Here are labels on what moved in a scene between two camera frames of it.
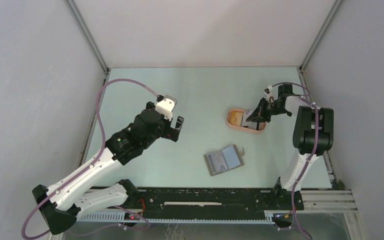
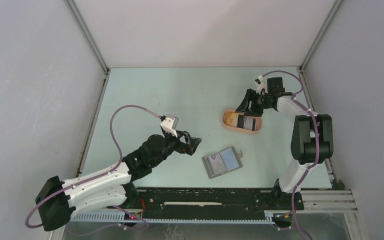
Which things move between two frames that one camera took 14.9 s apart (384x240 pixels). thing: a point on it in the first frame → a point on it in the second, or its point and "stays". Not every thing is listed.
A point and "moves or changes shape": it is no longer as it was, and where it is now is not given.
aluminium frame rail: x=336 y=201 stays
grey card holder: x=233 y=157 moves or changes shape
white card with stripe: x=248 y=124 moves or changes shape
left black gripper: x=170 y=132 → x=190 y=145
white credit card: x=217 y=162 stays
